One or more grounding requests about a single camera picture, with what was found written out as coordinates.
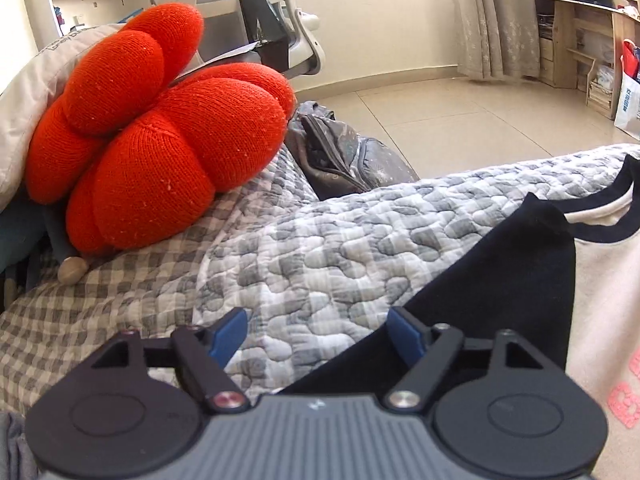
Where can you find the wooden desk with shelves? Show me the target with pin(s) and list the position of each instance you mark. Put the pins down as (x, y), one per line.
(580, 45)

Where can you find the white mesh office chair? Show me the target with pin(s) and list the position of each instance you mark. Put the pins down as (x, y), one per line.
(300, 35)

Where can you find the grey star-print curtain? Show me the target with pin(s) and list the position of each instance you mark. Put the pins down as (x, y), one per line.
(495, 20)

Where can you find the grey quilted checked blanket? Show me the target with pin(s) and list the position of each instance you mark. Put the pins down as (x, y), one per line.
(350, 245)

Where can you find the grey patterned backpack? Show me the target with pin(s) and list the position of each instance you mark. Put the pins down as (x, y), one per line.
(345, 155)

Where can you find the red knitted flower cushion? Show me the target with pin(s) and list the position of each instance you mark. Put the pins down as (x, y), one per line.
(165, 150)

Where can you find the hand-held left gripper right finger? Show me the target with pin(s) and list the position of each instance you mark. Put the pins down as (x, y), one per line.
(405, 336)

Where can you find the grey folded cloth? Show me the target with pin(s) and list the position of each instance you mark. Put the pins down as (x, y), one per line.
(15, 445)

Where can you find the blue plush doll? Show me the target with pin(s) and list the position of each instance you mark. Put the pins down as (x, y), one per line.
(70, 269)

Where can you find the cream and black sweatshirt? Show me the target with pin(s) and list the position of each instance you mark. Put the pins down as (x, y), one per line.
(525, 270)

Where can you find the white printed pillow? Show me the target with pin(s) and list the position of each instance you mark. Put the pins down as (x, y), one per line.
(30, 85)

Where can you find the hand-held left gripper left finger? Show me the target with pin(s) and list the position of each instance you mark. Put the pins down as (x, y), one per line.
(227, 336)

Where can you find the white shopping bag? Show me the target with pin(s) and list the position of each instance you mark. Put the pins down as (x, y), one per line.
(629, 100)

